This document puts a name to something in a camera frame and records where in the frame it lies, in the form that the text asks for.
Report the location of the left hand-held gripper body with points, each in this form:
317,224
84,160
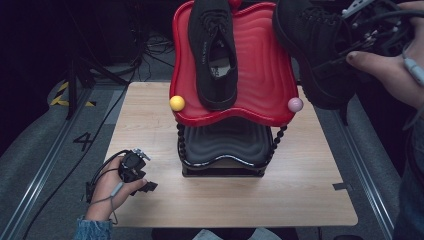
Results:
131,170

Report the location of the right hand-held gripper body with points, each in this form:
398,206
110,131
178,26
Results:
383,30

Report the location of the black knit sneaker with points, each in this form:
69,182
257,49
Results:
310,36
215,86

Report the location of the red and black tiered rack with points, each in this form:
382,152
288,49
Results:
263,83

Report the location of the person's left hand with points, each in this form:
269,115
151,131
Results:
105,195

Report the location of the person's right hand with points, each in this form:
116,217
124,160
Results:
396,76

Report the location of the yellow and black floor tape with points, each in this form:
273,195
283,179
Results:
60,98

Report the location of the black tripod stand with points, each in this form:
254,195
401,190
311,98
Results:
71,86

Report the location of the grey tape piece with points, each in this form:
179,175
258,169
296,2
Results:
340,186

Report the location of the metal floor rail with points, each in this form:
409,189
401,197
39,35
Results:
363,173
40,176

